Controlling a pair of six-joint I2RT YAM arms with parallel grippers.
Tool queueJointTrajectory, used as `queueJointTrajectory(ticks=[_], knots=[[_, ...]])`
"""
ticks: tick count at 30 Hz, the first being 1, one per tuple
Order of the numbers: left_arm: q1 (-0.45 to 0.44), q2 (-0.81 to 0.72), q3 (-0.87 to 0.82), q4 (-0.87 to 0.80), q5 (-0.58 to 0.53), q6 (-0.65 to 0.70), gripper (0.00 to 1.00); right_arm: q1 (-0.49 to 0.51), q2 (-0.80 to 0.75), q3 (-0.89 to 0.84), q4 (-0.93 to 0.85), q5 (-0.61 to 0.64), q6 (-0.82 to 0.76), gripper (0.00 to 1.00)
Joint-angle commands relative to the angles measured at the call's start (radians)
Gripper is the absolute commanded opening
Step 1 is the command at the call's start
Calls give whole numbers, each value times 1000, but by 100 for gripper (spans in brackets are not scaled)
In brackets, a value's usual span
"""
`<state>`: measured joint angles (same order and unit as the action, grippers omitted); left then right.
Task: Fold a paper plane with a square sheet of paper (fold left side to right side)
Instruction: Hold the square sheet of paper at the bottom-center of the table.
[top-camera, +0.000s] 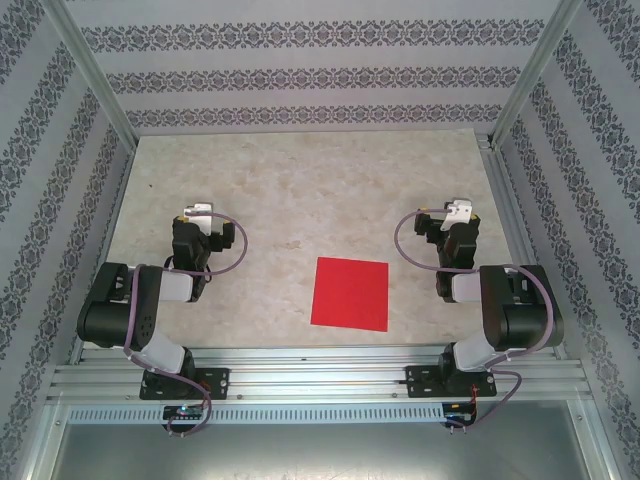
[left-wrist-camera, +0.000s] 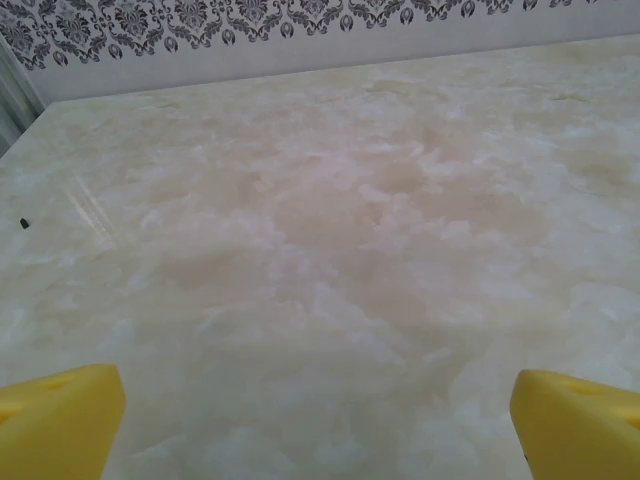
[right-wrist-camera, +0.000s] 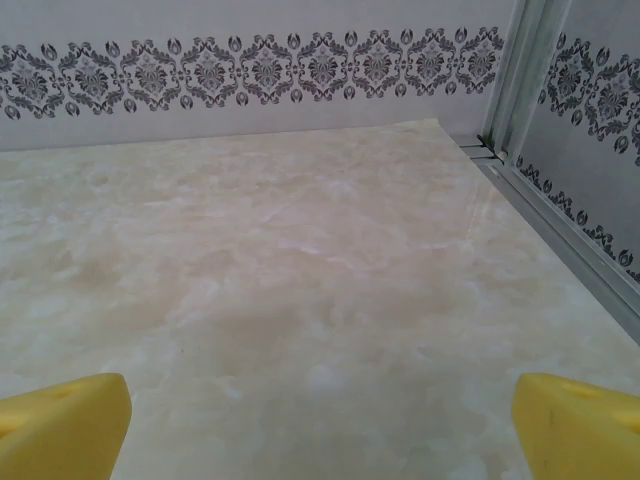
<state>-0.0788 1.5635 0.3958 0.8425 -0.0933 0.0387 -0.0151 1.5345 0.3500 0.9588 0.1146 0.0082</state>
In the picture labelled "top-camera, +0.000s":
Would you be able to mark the red paper sheet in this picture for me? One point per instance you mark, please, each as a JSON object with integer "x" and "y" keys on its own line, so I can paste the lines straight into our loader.
{"x": 350, "y": 295}

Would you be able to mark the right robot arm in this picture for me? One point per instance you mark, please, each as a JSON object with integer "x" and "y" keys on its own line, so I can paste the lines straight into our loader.
{"x": 525, "y": 320}

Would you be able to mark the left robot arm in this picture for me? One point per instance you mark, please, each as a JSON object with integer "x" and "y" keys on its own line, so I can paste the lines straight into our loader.
{"x": 105, "y": 320}

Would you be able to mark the grey metal panel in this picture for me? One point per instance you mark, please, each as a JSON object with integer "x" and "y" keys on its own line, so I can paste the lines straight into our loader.
{"x": 320, "y": 452}

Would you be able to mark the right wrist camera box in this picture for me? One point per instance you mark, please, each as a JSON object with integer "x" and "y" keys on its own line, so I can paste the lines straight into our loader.
{"x": 459, "y": 210}

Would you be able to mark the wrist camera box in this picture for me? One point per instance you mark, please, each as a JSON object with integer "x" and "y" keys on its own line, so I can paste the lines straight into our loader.
{"x": 200, "y": 211}
{"x": 459, "y": 210}

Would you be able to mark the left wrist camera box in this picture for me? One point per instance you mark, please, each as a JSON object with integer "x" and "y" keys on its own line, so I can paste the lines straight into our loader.
{"x": 200, "y": 211}

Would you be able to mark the aluminium side rail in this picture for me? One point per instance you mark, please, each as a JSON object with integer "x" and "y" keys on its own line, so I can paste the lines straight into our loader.
{"x": 102, "y": 260}
{"x": 515, "y": 235}

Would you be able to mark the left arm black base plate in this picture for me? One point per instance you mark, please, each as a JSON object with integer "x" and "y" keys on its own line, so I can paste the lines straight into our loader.
{"x": 217, "y": 382}

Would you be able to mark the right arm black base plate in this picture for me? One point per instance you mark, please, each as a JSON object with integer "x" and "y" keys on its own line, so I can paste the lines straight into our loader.
{"x": 417, "y": 381}

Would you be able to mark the aluminium mounting rail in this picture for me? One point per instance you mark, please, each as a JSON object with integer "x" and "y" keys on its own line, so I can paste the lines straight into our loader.
{"x": 315, "y": 370}

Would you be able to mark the aluminium frame post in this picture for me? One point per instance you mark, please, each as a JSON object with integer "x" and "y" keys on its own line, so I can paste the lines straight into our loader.
{"x": 90, "y": 70}
{"x": 537, "y": 70}

